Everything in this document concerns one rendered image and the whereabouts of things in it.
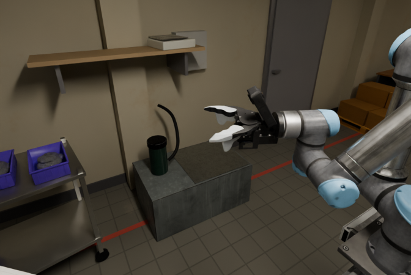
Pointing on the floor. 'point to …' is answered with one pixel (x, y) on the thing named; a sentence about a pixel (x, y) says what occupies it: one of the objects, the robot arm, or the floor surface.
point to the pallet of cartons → (366, 106)
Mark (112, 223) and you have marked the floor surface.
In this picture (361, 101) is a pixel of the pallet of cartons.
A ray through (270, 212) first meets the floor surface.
